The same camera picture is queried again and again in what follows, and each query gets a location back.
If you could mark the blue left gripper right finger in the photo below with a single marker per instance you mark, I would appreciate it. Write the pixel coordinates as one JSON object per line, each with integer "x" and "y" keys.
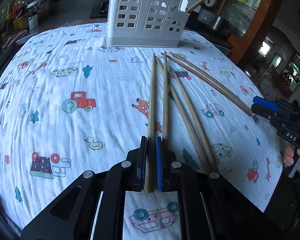
{"x": 210, "y": 207}

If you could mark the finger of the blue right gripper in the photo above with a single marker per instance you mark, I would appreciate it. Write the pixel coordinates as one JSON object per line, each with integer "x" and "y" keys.
{"x": 259, "y": 102}

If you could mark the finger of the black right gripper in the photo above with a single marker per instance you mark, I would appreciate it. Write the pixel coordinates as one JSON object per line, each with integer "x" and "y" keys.
{"x": 267, "y": 111}

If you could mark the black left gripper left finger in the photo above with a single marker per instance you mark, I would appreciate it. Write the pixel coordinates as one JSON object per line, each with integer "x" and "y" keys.
{"x": 92, "y": 206}

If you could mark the black rice cooker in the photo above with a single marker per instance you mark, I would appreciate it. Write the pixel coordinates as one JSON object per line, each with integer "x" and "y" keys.
{"x": 209, "y": 16}

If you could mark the wooden glass cabinet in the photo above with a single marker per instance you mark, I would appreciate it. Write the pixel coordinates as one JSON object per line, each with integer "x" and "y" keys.
{"x": 249, "y": 22}

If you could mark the white patterned table cloth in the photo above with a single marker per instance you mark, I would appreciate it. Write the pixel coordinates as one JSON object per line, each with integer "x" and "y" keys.
{"x": 70, "y": 103}

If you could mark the white plastic utensil holder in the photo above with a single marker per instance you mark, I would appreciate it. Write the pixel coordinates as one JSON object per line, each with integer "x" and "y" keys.
{"x": 145, "y": 23}

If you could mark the black gas stove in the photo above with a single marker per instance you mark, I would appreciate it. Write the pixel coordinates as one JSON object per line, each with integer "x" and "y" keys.
{"x": 100, "y": 12}

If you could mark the pink dish cloth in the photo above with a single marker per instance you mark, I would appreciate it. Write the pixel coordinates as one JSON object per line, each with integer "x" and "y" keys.
{"x": 11, "y": 39}

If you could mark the small white jar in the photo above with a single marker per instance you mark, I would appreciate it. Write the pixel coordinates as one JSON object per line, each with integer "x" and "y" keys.
{"x": 33, "y": 21}

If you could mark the green cap bottle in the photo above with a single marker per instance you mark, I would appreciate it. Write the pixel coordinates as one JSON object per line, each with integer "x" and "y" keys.
{"x": 7, "y": 20}

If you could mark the soy sauce bottle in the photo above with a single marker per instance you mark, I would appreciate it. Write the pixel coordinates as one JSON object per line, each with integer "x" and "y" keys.
{"x": 20, "y": 15}

